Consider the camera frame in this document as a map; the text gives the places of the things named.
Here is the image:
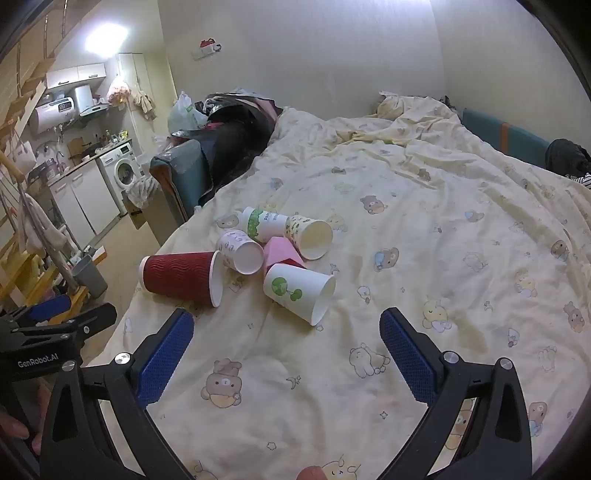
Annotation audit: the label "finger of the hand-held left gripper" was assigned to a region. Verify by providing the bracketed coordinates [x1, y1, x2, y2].
[9, 294, 73, 325]
[18, 303, 118, 346]

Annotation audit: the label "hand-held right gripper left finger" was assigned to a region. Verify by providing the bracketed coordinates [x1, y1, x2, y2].
[41, 308, 195, 480]

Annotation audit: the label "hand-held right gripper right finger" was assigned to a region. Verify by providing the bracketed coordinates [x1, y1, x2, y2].
[379, 307, 546, 480]

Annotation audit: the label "red ribbed paper cup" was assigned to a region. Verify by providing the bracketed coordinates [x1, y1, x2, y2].
[140, 250, 224, 308]

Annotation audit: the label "white purple print paper cup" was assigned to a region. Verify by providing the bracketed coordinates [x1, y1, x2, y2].
[216, 229, 265, 276]

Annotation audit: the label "white green globe paper cup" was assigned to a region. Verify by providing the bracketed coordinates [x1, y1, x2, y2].
[263, 263, 337, 327]

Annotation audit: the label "yellow spotted paper cup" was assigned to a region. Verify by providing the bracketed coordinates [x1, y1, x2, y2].
[284, 213, 334, 260]

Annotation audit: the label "pink paper cup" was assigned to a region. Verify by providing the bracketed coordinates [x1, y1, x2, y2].
[262, 236, 306, 271]

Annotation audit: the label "white green label paper cup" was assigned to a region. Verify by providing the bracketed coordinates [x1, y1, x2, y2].
[243, 206, 293, 243]

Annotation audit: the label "person's left hand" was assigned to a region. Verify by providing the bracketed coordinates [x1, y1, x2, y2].
[0, 383, 52, 457]

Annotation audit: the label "grey trash bin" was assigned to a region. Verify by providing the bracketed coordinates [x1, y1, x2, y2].
[71, 255, 109, 299]

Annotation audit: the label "white hanging cloth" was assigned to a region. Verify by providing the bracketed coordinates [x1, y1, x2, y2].
[17, 191, 68, 260]

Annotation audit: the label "white kitchen base cabinet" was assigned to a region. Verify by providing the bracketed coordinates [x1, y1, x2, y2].
[48, 159, 122, 246]

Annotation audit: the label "white washing machine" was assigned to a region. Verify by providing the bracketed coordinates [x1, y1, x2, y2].
[98, 141, 145, 216]

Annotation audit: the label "cream bear print blanket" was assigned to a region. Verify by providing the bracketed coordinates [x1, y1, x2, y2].
[92, 95, 591, 480]

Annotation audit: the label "white hanging tote bag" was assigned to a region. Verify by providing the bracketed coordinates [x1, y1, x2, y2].
[8, 137, 38, 175]

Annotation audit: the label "white water heater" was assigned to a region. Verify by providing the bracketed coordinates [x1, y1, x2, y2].
[30, 96, 78, 136]

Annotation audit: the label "silver range hood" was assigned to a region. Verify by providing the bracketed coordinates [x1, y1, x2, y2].
[74, 84, 113, 117]

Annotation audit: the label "beige hanging cloth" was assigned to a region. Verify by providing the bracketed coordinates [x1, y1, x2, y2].
[133, 89, 157, 121]

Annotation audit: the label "white plastic bag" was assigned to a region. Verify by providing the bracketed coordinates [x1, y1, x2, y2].
[167, 91, 209, 133]

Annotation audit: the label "pink hanging bag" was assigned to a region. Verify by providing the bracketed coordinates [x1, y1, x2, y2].
[107, 76, 131, 103]

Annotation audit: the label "wooden staircase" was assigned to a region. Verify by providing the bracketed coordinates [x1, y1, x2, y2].
[0, 9, 70, 153]

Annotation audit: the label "teal orange striped cushion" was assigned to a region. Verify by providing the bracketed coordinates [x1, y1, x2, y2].
[462, 108, 553, 169]

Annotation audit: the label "tall white cabinet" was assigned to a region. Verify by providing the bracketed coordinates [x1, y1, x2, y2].
[117, 52, 154, 114]

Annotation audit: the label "cream pillow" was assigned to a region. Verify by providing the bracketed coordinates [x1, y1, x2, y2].
[375, 91, 413, 120]

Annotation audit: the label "dark clothing pile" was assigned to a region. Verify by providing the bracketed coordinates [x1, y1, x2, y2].
[545, 137, 591, 191]

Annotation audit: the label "white wall cabinets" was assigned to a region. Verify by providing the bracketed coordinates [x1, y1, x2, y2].
[46, 63, 108, 90]

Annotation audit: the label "wall socket with red plug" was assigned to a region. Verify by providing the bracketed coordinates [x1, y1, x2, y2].
[192, 39, 223, 60]

